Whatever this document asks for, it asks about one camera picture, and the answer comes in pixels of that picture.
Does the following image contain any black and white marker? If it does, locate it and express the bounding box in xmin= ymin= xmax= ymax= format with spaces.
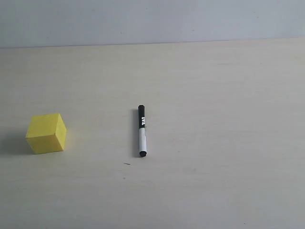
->
xmin=138 ymin=104 xmax=147 ymax=157

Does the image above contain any yellow cube block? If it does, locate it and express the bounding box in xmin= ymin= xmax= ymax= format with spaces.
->
xmin=26 ymin=113 xmax=67 ymax=154

